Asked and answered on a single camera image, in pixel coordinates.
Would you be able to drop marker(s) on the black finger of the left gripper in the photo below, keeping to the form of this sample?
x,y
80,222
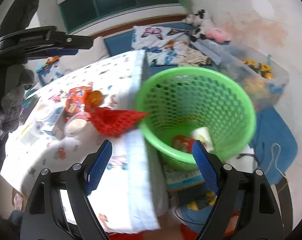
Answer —
x,y
78,42

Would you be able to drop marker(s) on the clear plastic toy bin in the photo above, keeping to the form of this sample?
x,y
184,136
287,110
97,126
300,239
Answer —
x,y
263,80

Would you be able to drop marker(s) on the orange snack wrapper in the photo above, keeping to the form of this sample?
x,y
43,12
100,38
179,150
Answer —
x,y
77,99

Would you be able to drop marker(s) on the butterfly print pillow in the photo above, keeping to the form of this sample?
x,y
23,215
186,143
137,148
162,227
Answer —
x,y
162,45

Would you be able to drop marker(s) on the green plastic mesh basket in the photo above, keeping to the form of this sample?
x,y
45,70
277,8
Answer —
x,y
179,100

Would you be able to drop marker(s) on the blue white patterned cloth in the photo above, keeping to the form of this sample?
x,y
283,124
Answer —
x,y
212,50

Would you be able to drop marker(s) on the orange toy on headboard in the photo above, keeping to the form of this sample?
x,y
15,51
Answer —
x,y
51,60

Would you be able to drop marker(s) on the blue white milk carton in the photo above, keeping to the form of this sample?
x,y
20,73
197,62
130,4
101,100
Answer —
x,y
54,125

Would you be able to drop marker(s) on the left butterfly pillow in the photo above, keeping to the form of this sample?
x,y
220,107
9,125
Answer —
x,y
49,72

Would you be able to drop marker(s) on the black white cow plush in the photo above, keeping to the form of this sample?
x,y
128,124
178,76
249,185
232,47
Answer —
x,y
201,22

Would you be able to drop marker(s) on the beige patterned clothes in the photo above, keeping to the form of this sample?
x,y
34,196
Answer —
x,y
188,56

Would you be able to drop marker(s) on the beige pillow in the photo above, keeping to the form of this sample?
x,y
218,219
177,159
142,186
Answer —
x,y
83,58

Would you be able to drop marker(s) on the dark window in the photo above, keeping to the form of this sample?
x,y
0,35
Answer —
x,y
116,2

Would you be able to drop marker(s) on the blue floor mat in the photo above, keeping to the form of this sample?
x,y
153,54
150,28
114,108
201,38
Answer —
x,y
273,144

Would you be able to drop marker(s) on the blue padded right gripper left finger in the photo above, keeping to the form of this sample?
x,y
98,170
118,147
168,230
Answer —
x,y
97,164

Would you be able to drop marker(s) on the orange peel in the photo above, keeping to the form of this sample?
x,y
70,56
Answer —
x,y
96,98

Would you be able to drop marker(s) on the red foam fruit net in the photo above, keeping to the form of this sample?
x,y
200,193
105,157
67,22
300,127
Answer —
x,y
114,122

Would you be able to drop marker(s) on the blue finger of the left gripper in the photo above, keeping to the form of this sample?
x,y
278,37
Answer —
x,y
61,52

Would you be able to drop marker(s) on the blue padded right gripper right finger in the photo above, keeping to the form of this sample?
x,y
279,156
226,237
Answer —
x,y
206,168

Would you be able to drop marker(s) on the white cartoon print blanket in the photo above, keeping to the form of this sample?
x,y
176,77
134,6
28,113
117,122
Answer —
x,y
123,201

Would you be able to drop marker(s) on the white paper cup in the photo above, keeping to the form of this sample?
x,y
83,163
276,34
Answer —
x,y
202,134

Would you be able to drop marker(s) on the clear round lidded container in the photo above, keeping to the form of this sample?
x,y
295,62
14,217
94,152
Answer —
x,y
76,124

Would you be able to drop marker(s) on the pink plush toy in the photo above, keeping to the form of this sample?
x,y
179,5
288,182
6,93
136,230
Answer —
x,y
218,35

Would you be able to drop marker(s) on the red paper cup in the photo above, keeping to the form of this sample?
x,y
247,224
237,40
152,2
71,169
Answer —
x,y
182,143

